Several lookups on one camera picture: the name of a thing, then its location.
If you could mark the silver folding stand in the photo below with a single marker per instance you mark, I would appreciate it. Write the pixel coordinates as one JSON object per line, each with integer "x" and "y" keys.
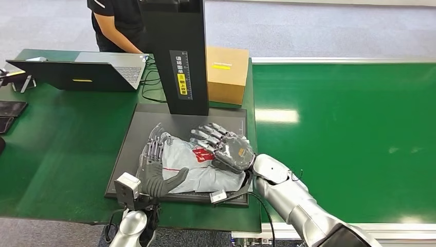
{"x": 26, "y": 83}

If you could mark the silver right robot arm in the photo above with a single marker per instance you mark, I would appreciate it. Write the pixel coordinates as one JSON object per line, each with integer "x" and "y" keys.
{"x": 293, "y": 201}

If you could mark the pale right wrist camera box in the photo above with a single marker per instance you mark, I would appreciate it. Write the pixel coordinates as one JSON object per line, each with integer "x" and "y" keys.
{"x": 218, "y": 197}

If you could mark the black weighing device with column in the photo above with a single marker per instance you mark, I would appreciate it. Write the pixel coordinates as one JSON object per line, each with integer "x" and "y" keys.
{"x": 187, "y": 34}

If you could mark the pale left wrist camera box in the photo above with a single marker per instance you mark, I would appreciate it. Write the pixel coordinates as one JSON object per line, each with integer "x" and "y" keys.
{"x": 126, "y": 189}

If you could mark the brown cardboard box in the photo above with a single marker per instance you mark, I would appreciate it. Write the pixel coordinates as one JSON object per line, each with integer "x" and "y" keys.
{"x": 226, "y": 81}

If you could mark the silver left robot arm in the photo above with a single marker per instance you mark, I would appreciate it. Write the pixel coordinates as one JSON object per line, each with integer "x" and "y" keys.
{"x": 131, "y": 226}

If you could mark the grey laptop with black lid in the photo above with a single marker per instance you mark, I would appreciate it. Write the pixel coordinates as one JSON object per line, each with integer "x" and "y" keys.
{"x": 68, "y": 76}

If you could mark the small white object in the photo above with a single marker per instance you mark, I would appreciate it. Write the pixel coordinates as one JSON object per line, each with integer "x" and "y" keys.
{"x": 35, "y": 59}

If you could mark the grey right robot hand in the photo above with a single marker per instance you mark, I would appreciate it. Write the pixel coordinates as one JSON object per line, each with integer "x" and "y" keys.
{"x": 235, "y": 153}

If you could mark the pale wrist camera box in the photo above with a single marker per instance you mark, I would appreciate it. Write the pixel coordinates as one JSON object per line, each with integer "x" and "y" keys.
{"x": 126, "y": 189}
{"x": 218, "y": 197}

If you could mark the green conveyor belt aluminium frame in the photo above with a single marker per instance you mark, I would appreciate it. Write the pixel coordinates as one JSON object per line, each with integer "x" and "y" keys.
{"x": 357, "y": 136}

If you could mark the black device with yellow strip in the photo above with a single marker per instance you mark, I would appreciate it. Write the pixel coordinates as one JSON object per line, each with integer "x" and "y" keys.
{"x": 10, "y": 75}

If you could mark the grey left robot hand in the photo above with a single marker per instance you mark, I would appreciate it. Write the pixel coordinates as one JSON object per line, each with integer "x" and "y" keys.
{"x": 153, "y": 180}

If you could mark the dark round object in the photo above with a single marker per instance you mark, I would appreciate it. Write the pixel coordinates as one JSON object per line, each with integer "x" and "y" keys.
{"x": 1, "y": 145}

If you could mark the white red printed mailer package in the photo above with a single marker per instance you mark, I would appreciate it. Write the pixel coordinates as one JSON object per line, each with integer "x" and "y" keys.
{"x": 194, "y": 179}

